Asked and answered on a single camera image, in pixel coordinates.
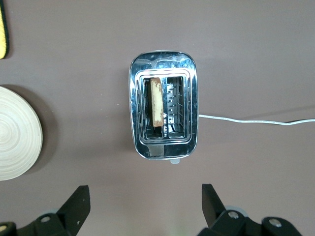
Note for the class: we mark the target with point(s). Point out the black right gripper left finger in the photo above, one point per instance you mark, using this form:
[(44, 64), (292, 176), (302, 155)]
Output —
[(71, 214)]

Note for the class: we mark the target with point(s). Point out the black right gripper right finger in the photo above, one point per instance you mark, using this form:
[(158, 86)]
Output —
[(214, 214)]

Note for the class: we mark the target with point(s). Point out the round light wooden plate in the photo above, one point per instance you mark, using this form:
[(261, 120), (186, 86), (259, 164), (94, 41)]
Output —
[(17, 135)]

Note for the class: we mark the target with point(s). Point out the brown bread slice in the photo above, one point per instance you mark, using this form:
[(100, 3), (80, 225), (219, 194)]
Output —
[(156, 103)]

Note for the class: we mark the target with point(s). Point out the chrome and beige toaster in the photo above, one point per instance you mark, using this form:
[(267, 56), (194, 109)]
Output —
[(172, 64)]

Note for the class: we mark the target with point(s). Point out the yellow quilted oven mitt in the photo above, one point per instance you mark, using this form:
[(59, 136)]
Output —
[(2, 29)]

